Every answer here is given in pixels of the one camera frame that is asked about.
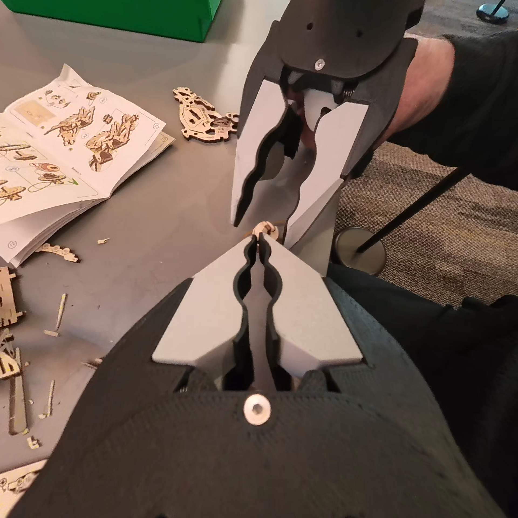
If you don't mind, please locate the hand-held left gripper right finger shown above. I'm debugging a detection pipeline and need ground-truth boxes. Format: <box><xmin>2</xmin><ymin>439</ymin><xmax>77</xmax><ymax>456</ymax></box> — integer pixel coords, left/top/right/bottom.
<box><xmin>258</xmin><ymin>236</ymin><xmax>364</xmax><ymax>384</ymax></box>

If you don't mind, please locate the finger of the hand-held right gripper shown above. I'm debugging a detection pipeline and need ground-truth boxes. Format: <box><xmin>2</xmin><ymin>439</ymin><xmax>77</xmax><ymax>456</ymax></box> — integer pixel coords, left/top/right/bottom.
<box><xmin>230</xmin><ymin>77</ymin><xmax>293</xmax><ymax>227</ymax></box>
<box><xmin>284</xmin><ymin>89</ymin><xmax>372</xmax><ymax>249</ymax></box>

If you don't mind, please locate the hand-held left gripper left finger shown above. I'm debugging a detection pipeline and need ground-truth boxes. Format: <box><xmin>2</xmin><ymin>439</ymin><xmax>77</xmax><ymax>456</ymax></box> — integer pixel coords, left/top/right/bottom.
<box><xmin>151</xmin><ymin>236</ymin><xmax>258</xmax><ymax>391</ymax></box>

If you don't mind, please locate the wooden hub disc part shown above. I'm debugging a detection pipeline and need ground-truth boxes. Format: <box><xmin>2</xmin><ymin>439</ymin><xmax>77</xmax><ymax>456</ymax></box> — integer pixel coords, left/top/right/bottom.
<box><xmin>251</xmin><ymin>220</ymin><xmax>280</xmax><ymax>244</ymax></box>

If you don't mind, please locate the partly built wooden model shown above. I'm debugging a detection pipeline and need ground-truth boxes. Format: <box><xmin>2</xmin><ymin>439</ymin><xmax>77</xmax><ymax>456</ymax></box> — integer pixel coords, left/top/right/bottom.
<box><xmin>0</xmin><ymin>266</ymin><xmax>26</xmax><ymax>381</ymax></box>

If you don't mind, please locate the person's right hand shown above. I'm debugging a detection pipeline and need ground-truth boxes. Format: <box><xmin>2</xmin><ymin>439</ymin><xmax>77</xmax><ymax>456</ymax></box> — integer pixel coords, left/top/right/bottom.
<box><xmin>382</xmin><ymin>36</ymin><xmax>455</xmax><ymax>138</ymax></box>

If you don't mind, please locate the flat wooden car body panel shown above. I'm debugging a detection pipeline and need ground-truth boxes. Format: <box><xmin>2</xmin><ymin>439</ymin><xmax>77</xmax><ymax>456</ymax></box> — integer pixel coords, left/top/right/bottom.
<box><xmin>173</xmin><ymin>87</ymin><xmax>240</xmax><ymax>145</ymax></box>

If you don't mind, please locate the black pole round base stand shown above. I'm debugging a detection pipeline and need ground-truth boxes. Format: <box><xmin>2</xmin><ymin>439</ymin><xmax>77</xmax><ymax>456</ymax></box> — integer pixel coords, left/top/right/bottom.
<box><xmin>335</xmin><ymin>165</ymin><xmax>472</xmax><ymax>277</ymax></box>
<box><xmin>476</xmin><ymin>0</ymin><xmax>511</xmax><ymax>21</ymax></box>

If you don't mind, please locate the thin wooden stick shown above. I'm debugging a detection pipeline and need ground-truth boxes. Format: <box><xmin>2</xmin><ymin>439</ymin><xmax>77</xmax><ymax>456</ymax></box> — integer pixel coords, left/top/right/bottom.
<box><xmin>54</xmin><ymin>293</ymin><xmax>69</xmax><ymax>331</ymax></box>

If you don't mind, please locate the wavy wooden strip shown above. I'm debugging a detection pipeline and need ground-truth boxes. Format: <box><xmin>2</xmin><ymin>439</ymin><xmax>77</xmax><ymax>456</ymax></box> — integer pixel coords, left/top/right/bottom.
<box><xmin>35</xmin><ymin>242</ymin><xmax>81</xmax><ymax>263</ymax></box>

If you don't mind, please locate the green plastic bin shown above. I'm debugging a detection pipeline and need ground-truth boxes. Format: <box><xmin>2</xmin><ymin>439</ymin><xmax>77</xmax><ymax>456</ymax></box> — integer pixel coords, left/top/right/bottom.
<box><xmin>4</xmin><ymin>0</ymin><xmax>223</xmax><ymax>43</ymax></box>

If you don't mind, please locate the open instruction booklet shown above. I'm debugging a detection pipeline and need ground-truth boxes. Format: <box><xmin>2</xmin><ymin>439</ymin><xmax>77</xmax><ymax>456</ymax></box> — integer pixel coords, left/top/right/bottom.
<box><xmin>0</xmin><ymin>63</ymin><xmax>176</xmax><ymax>268</ymax></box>

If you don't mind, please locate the long wooden wedge piece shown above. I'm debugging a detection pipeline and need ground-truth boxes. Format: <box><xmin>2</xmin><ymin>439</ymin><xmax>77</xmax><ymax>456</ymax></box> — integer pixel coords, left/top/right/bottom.
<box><xmin>8</xmin><ymin>348</ymin><xmax>30</xmax><ymax>436</ymax></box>

